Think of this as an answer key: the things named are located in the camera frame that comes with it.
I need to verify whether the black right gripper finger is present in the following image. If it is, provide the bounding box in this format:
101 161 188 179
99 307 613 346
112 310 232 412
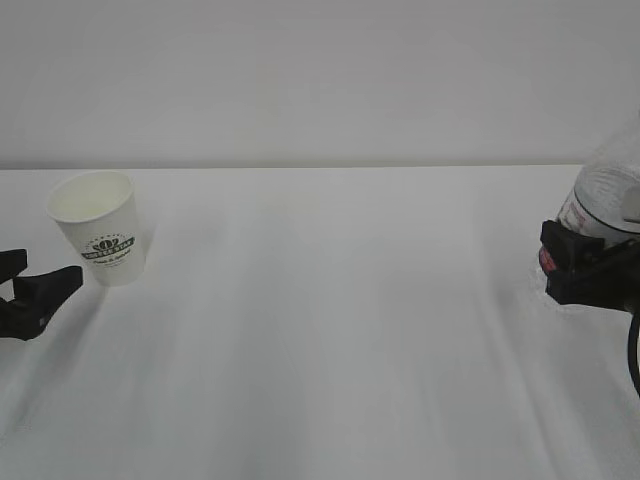
539 220 639 312

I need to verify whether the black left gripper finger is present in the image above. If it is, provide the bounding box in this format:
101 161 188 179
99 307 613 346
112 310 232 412
0 266 83 341
0 249 28 284

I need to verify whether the white paper cup green logo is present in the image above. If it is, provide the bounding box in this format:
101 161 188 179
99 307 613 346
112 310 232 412
46 171 145 287

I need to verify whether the clear water bottle red label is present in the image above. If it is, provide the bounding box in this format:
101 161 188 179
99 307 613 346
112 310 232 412
552 116 639 246

